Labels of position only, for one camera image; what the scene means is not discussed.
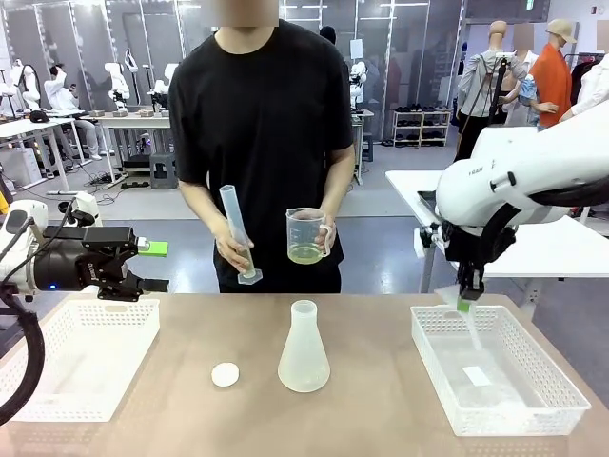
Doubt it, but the white desk with black cap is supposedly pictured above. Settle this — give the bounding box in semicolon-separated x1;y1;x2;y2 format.
0;116;86;194

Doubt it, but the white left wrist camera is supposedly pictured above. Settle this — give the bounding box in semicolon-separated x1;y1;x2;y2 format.
59;191;104;228

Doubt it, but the person in black t-shirt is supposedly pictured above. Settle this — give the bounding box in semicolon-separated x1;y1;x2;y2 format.
167;18;357;294

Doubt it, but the wooden shoe rack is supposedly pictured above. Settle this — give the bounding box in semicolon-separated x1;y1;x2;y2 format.
391;109;453;149

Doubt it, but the translucent plastic funnel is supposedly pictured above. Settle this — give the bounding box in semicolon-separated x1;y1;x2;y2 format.
435;285;487;354

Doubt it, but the long white workbench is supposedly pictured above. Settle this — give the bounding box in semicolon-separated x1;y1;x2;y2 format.
79;109;173;185

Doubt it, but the black plastic tray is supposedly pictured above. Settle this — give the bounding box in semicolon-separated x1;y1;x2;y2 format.
417;189;442;216

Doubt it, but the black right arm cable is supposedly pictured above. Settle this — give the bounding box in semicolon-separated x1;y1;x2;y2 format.
475;174;609;283

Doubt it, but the empty white perforated basket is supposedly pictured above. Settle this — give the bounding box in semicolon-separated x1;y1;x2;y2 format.
0;298;162;424

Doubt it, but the person's right hand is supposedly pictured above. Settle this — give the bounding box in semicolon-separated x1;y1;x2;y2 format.
213;219;256;276

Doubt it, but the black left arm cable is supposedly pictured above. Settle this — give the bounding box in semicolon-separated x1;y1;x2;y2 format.
0;280;47;426

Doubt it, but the black camera tripod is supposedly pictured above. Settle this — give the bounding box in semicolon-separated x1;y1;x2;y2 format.
475;51;511;128

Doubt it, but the grey plastic stool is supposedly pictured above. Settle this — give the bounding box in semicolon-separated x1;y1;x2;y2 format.
148;152;180;191

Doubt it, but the white perforated labware basket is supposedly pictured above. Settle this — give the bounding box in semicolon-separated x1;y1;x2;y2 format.
409;304;593;438

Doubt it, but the person's left hand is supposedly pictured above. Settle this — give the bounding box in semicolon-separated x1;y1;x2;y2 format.
314;214;339;259

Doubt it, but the person's right forearm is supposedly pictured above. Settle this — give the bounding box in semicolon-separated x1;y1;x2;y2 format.
180;183;230;239

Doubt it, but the clear plastic measuring beaker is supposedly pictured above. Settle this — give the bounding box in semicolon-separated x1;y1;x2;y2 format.
285;208;334;266

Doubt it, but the mannequin in grey shirt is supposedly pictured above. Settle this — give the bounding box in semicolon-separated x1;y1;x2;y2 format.
454;19;530;163

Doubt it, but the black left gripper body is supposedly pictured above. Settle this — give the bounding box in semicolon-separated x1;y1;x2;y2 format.
33;227;137;292

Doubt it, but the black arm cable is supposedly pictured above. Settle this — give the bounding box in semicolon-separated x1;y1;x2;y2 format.
0;280;47;426
475;174;609;283

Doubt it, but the white side table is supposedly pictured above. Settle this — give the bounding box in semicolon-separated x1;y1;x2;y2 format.
384;169;609;307

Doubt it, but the white round flask cap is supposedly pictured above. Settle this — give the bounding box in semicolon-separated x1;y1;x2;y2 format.
210;362;241;387

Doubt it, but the clear bag with white label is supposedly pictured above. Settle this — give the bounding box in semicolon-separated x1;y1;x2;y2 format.
446;364;530;415

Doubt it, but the person's left forearm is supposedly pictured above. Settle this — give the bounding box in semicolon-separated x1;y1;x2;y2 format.
319;145;357;226

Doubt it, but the standing person in white top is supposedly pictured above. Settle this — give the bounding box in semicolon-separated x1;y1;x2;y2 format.
503;22;541;129

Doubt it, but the translucent plastic graduated cylinder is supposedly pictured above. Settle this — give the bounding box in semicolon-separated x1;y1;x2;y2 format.
218;184;264;286

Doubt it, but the seated person in white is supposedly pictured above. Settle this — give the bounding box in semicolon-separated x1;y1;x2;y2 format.
44;64;104;162

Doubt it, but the translucent plastic Erlenmeyer flask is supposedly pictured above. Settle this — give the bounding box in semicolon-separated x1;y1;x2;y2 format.
277;299;332;394

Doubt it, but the mannequin in orange shirt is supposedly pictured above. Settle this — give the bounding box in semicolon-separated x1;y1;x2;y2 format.
527;18;580;132

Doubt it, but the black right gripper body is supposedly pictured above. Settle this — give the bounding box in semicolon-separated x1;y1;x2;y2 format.
440;222;518;283

